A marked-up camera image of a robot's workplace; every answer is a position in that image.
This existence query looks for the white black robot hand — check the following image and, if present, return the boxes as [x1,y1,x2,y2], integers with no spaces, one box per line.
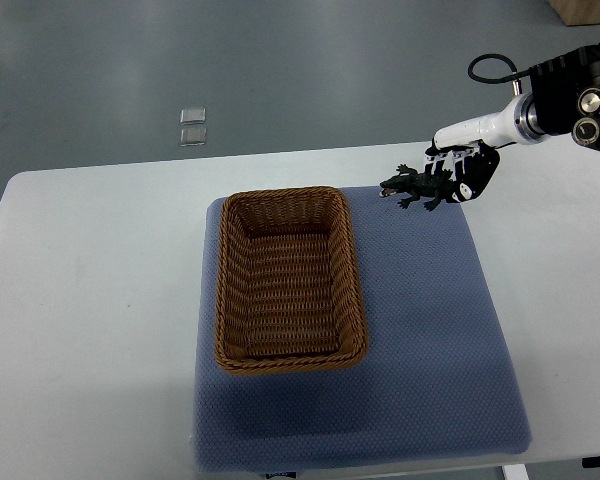
[424,93,544,203]

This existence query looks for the dark toy crocodile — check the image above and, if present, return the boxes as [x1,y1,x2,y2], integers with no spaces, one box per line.
[379,164,455,212]

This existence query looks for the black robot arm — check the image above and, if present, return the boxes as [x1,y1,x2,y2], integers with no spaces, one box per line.
[528,41,600,152]

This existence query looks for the brown wicker basket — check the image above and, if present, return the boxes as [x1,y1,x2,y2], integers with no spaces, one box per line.
[215,186,369,375]

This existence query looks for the wooden box corner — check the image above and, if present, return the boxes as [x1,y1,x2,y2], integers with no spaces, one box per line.
[549,0,600,26]

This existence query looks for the blue padded mat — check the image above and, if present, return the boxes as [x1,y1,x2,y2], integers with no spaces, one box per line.
[192,187,532,474]

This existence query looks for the upper metal floor plate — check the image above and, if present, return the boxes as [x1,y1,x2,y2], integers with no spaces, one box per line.
[180,107,206,125]

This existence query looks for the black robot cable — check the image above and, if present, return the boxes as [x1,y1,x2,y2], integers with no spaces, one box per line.
[467,53,534,96]

